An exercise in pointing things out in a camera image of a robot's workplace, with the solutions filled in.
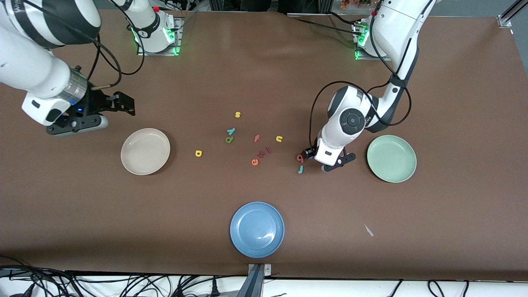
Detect brown table cover sheet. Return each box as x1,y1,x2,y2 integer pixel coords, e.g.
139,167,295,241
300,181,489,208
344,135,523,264
0,7,528,282

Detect beige round plate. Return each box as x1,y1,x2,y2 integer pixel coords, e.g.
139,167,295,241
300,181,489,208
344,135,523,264
120,128,171,176

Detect black base power cable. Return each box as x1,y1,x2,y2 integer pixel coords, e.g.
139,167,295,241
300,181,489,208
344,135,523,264
285,12,359,33

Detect silver aluminium frame rail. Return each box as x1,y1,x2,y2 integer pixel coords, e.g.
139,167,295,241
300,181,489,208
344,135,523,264
497,0,528,28

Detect light green round plate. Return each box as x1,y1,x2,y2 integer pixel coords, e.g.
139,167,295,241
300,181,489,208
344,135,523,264
366,135,417,183

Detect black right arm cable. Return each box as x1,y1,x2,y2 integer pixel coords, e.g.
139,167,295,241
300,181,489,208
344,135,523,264
25,0,146,90

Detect dark aluminium camera post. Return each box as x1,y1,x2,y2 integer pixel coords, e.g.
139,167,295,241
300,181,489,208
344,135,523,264
237,264,264,297

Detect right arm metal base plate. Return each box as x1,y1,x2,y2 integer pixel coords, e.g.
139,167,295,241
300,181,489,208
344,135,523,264
136,16,183,56

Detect blue round plate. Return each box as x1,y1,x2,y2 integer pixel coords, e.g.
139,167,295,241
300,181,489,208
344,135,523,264
230,201,285,259

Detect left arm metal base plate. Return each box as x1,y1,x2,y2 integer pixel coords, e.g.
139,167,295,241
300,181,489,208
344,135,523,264
353,21,388,61

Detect tangled black floor cables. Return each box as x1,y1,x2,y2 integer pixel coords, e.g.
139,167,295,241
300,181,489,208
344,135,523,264
0,256,248,297

